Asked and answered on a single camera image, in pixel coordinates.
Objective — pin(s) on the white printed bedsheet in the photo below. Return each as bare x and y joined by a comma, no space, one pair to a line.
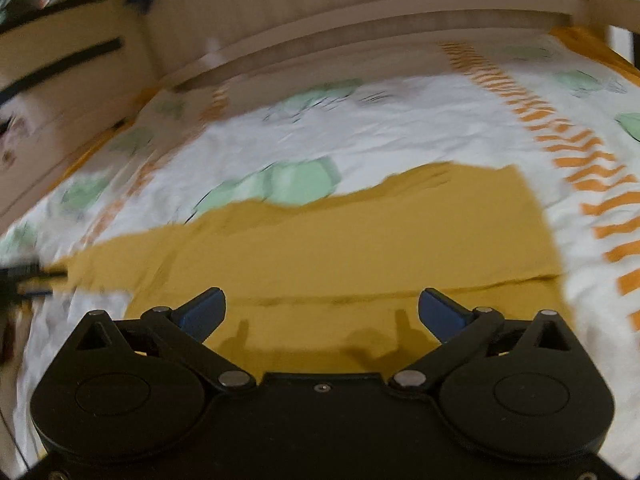
400,125

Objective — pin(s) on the yellow knit sweater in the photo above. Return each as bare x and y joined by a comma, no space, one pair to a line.
350,245

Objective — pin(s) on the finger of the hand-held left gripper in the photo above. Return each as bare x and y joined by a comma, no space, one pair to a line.
25,272

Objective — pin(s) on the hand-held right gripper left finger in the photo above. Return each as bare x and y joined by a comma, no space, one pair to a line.
202,312

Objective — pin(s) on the orange fitted sheet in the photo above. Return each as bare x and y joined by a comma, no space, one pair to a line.
585,42

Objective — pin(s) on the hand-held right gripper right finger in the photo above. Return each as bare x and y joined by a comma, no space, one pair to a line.
440,316

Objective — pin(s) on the cream cabinet with black stripes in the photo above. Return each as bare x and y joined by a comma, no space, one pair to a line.
60,100

